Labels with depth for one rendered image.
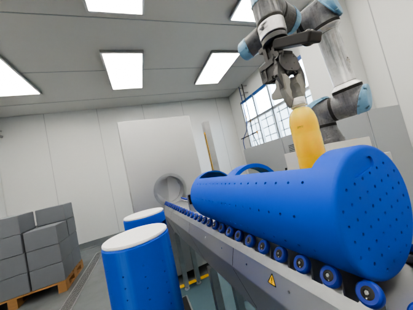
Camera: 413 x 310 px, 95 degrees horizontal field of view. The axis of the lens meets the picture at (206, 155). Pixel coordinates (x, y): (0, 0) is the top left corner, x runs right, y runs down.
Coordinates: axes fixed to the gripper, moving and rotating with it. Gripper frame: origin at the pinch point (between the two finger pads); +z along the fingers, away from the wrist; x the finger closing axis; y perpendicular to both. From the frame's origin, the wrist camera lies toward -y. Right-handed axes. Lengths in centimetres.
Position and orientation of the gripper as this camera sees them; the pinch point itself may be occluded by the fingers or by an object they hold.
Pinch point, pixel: (297, 101)
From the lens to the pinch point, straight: 59.3
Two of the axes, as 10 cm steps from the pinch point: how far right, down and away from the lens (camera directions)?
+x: -8.9, 1.8, -4.1
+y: -3.9, 1.5, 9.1
